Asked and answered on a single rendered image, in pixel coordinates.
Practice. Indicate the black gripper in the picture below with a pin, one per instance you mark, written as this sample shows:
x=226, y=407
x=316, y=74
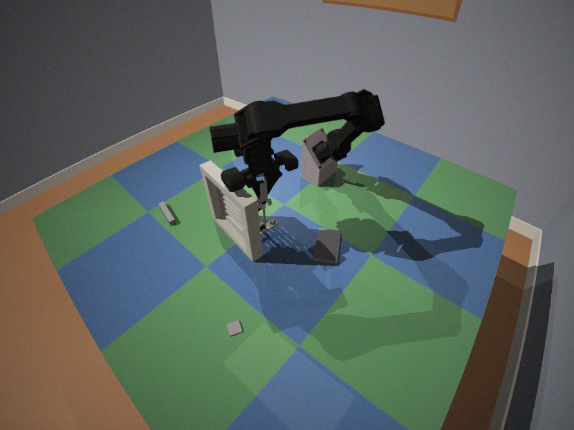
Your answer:
x=259, y=162

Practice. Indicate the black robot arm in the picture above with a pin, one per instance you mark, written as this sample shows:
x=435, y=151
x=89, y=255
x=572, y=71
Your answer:
x=259, y=122

